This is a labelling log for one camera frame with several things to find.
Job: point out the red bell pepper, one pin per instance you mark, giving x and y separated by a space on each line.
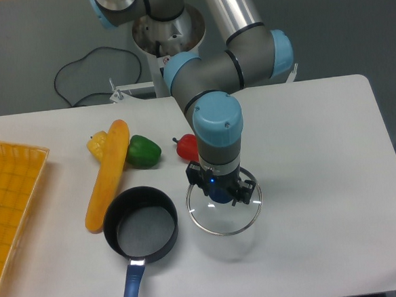
186 147

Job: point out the black saucepan with blue handle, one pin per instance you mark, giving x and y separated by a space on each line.
140 224

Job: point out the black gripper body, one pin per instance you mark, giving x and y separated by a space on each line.
216 183

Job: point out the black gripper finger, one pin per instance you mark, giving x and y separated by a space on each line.
242 191
194 175

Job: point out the green bell pepper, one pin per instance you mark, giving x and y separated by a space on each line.
142 152

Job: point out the yellow bell pepper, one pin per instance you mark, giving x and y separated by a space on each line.
96 143

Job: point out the long orange baguette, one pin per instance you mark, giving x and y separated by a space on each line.
109 175

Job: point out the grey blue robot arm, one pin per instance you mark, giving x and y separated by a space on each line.
215 117

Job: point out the yellow plastic basket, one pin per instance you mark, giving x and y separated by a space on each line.
21 167

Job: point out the glass lid with blue knob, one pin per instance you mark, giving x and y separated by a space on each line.
224 219

